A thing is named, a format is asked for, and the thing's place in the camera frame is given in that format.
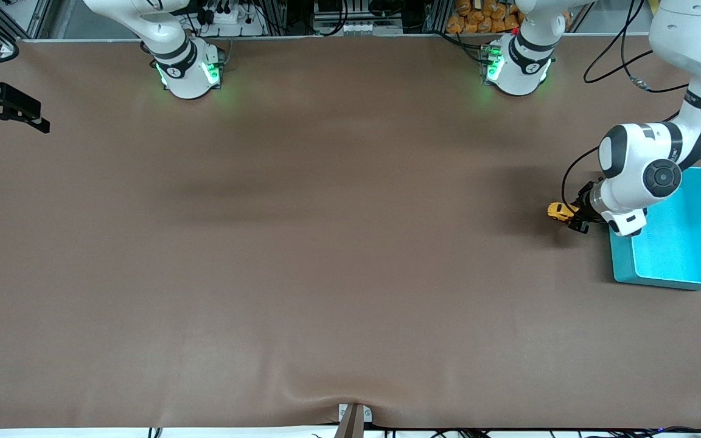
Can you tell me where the yellow beetle toy car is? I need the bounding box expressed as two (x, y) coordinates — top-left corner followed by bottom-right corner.
(547, 202), (576, 224)

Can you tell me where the teal plastic storage bin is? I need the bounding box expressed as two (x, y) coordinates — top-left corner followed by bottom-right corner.
(607, 167), (701, 290)

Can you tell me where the orange snack pile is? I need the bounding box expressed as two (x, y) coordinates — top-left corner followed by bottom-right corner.
(446, 0), (525, 35)

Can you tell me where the brown table mat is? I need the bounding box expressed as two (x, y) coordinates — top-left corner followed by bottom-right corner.
(0, 33), (701, 429)

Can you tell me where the white power strip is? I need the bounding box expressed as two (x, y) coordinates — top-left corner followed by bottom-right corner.
(195, 0), (266, 37)

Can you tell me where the white connector block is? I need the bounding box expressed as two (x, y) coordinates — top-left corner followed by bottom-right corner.
(314, 18), (403, 36)

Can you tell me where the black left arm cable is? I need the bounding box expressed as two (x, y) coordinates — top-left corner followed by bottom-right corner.
(562, 0), (701, 210)

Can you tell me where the grey metal clamp bracket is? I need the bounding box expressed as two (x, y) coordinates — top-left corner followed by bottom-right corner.
(337, 403), (373, 438)

